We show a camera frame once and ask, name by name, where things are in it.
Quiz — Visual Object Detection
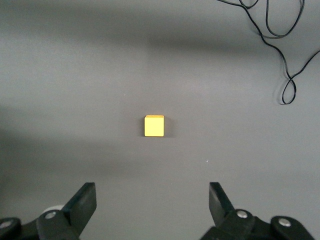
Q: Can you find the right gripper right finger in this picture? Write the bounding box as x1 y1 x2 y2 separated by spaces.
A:
199 181 316 240

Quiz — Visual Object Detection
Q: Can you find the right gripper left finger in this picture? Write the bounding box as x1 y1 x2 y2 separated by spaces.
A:
0 182 98 240

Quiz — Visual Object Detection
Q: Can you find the yellow wooden block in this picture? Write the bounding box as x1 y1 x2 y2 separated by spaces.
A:
143 114 165 138

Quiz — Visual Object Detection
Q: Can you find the thin black loose cable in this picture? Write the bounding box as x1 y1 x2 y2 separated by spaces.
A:
216 0 320 105

